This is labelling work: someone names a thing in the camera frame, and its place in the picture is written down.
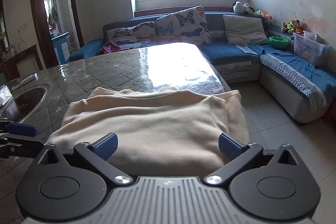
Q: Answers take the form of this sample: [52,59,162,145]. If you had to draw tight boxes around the black round induction cooktop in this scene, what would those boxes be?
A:
[1,86,49,123]

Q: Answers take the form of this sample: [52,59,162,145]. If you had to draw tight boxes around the grey plain cushion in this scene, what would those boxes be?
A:
[223,15,268,45]

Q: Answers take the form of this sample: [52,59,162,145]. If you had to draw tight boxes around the grey remote control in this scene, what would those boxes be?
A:
[11,73,38,91]

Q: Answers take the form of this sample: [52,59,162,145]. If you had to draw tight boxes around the colourful plush toys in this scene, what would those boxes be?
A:
[281,19,303,35]

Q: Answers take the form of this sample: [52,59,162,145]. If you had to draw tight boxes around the butterfly cushion left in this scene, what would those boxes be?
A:
[106,22,156,50]

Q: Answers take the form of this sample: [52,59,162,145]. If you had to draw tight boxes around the green bowl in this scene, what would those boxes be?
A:
[268,36,289,49]

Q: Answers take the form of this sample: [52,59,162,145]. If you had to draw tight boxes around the pink tissue pack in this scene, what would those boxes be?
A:
[0,85,12,107]

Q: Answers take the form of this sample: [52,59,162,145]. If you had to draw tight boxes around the dark wood door frame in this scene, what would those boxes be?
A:
[30,0,84,68]

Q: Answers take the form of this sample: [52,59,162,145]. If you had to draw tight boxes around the dark wood sideboard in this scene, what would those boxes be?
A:
[0,0,44,83]

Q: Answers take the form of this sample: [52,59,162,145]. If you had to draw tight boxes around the magenta cloth on sofa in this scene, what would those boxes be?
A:
[98,41,129,55]

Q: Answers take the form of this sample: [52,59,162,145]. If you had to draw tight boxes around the panda plush toy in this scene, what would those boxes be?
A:
[232,1,255,15]

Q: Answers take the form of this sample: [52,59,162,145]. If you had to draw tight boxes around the cream knit sweater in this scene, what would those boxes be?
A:
[48,87,249,177]

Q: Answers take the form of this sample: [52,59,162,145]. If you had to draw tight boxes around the blue white small cabinet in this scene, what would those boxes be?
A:
[51,32,71,65]

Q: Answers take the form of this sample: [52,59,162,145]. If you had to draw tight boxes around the butterfly cushion right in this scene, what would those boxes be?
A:
[155,6,212,46]

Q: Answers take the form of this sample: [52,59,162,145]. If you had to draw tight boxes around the blue corner sofa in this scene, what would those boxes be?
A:
[69,12,335,123]

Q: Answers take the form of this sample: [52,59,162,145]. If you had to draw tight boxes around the butterfly cushion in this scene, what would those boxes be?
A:
[155,6,212,46]
[106,22,156,50]

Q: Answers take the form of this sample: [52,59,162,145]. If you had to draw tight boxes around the clear plastic storage box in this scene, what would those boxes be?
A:
[294,31,331,67]

